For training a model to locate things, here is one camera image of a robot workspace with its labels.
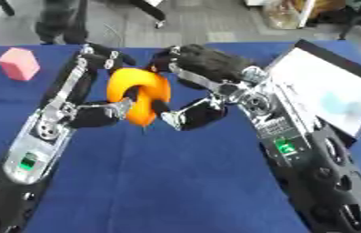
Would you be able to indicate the black box with white inside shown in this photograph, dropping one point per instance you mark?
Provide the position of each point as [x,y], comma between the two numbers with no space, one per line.
[329,88]

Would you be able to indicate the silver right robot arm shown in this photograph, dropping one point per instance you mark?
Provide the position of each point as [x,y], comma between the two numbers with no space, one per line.
[308,160]

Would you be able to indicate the clear plastic bag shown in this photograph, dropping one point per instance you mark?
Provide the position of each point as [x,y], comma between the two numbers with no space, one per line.
[286,13]

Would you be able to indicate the black office chair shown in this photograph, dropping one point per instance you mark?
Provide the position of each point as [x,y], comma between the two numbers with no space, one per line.
[61,19]

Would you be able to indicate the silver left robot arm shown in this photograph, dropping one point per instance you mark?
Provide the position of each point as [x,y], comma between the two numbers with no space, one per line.
[26,170]

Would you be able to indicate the pink cube block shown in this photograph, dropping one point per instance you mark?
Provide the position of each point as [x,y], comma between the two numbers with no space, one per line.
[19,64]

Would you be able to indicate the black chair leg with caster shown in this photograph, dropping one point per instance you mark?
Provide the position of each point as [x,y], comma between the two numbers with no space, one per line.
[149,12]

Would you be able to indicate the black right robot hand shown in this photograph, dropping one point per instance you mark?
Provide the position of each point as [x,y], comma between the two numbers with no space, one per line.
[209,65]

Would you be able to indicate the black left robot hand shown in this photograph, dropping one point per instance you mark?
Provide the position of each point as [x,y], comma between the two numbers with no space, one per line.
[77,88]

